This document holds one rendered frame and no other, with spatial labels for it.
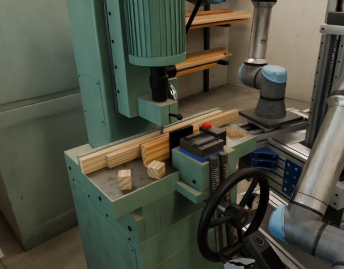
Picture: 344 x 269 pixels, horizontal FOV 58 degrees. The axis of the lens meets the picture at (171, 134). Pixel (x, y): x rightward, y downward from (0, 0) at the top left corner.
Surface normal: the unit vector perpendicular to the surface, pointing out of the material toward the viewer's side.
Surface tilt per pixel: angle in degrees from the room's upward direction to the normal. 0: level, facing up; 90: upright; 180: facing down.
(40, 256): 0
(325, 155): 47
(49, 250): 0
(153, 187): 90
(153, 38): 90
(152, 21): 90
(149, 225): 90
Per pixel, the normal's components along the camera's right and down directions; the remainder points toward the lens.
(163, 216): 0.62, 0.31
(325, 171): -0.17, -0.23
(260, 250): 0.33, -0.61
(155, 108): -0.78, 0.29
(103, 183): -0.04, -0.91
